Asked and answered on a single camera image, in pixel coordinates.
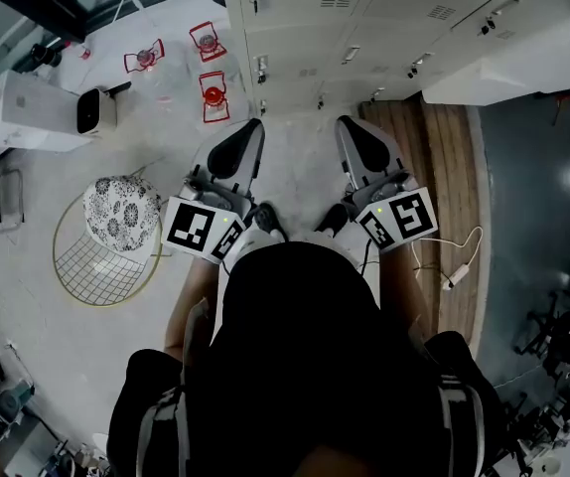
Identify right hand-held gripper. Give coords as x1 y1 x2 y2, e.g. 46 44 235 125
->
334 114 439 253

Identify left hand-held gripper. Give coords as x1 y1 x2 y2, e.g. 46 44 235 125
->
160 117 267 266

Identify bank of grey locker doors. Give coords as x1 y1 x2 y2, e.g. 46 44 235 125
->
218 0 570 118

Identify person's left forearm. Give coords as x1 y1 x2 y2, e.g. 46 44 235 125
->
163 258 229 365

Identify person's right forearm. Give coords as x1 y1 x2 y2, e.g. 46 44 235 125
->
377 243 435 340

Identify person's left black shoe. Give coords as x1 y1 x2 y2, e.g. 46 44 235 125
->
253 202 287 241

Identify person's black shoe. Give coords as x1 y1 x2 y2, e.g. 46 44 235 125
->
253 202 287 241
313 203 351 239

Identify person's right black shoe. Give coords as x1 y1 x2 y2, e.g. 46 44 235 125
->
313 203 351 239

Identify wooden platform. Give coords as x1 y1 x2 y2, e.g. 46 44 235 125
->
357 97 485 355

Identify floral seat cushion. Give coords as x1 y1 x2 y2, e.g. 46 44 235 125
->
81 175 163 254

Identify small white cube speaker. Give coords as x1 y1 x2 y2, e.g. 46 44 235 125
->
75 86 119 136

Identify white cabinet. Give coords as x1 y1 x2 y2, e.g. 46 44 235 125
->
420 16 570 107

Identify clear bottle with red label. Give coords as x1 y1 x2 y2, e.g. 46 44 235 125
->
68 39 92 63

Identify person's black shirt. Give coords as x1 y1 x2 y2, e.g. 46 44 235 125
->
106 239 510 477

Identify large white box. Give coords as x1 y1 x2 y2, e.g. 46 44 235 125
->
0 69 95 154

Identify black equipment stands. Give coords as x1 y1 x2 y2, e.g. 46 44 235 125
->
511 259 570 477

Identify black cable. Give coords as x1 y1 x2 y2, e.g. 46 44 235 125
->
359 238 381 278

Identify white power strip with cable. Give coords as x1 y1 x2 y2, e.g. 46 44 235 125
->
410 225 486 293

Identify gold wire chair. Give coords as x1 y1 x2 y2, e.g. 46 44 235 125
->
52 165 166 309

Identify grey backpack strap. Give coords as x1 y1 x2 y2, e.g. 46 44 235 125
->
435 373 489 477
134 384 193 477

